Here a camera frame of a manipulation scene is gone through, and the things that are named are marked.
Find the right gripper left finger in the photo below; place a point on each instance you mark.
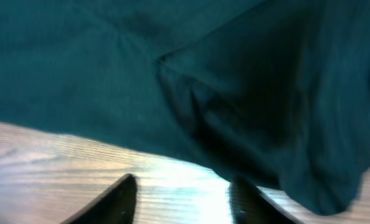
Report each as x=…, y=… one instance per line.
x=116, y=205

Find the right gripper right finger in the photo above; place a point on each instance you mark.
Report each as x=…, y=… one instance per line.
x=251, y=206

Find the black t-shirt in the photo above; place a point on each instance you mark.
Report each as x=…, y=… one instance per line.
x=276, y=91

